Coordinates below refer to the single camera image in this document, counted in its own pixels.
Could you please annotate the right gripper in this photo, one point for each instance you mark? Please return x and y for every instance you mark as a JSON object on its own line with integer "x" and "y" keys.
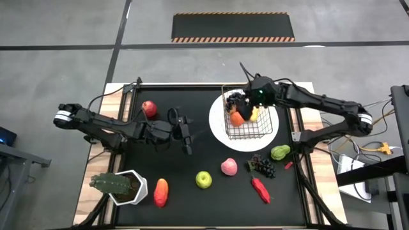
{"x": 265, "y": 91}

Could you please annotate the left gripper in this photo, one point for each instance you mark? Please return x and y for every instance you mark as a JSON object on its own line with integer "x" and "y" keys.
{"x": 180, "y": 131}

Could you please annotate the yellow-orange peach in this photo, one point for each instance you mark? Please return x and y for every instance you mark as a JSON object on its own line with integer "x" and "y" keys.
{"x": 255, "y": 115}

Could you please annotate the bright orange tangerine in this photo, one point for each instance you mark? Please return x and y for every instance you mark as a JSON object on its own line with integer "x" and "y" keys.
{"x": 237, "y": 119}

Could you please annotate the dark blue grape bunch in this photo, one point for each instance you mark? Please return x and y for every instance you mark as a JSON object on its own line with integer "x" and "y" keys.
{"x": 234, "y": 99}

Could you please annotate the green apple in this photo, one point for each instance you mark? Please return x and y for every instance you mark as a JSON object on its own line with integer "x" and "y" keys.
{"x": 203, "y": 179}

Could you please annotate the red apple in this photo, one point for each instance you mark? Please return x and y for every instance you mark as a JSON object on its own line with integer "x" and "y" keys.
{"x": 149, "y": 109}

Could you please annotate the red-orange mango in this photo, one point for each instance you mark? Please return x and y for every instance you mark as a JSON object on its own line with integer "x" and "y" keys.
{"x": 160, "y": 193}

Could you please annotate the long red pepper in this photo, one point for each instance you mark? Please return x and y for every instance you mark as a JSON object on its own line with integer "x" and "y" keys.
{"x": 260, "y": 190}

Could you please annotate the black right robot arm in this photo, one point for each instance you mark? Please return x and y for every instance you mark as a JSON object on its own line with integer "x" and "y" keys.
{"x": 319, "y": 102}

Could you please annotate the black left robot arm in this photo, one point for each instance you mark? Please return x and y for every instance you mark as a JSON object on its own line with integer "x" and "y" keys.
{"x": 105, "y": 123}

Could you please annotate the white round plate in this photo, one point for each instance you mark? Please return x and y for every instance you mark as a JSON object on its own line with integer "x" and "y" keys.
{"x": 255, "y": 145}

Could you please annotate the pink peach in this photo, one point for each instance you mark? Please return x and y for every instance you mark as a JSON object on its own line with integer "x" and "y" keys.
{"x": 229, "y": 166}

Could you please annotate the dark purple grape bunch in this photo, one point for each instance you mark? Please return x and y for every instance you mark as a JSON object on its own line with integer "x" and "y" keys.
{"x": 263, "y": 166}

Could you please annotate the small red chili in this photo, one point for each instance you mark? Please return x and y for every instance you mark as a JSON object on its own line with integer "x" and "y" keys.
{"x": 288, "y": 165}

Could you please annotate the white hexagonal pot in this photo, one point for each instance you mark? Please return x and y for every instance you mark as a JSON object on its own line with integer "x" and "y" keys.
{"x": 142, "y": 188}

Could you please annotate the black hazard-striped floor mat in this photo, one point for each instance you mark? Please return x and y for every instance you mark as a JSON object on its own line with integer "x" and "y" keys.
{"x": 233, "y": 25}

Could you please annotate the green cactus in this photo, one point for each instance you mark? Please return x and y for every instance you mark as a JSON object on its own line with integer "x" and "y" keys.
{"x": 110, "y": 183}

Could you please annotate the white paper box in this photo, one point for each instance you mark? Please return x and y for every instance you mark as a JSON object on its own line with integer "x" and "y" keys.
{"x": 346, "y": 166}

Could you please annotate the black crossbar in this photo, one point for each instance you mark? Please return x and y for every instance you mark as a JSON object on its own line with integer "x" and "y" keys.
{"x": 367, "y": 172}

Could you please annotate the gray metal desk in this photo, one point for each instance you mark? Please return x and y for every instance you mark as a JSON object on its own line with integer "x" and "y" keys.
{"x": 19, "y": 159}

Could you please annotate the black device with blue light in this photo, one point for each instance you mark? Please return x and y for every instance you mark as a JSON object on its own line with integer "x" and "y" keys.
{"x": 6, "y": 137}

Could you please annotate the black metal table frame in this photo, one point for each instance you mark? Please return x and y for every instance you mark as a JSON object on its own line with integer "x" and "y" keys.
{"x": 179, "y": 86}

